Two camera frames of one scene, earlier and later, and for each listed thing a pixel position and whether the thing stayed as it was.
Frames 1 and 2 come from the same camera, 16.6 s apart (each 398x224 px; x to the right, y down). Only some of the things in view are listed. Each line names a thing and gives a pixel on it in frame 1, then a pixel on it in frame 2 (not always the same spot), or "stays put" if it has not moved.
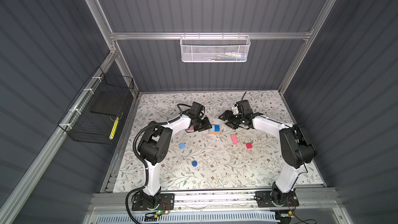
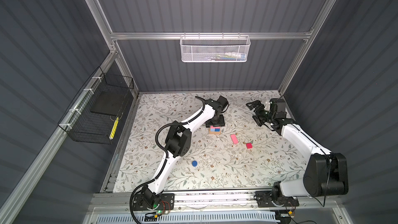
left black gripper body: x=201 y=124 -> x=219 y=122
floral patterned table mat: x=220 y=158 stays put
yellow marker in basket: x=113 y=130 stays put
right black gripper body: x=233 y=120 -> x=262 y=115
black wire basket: x=94 y=116 stays put
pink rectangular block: x=234 y=139 stays put
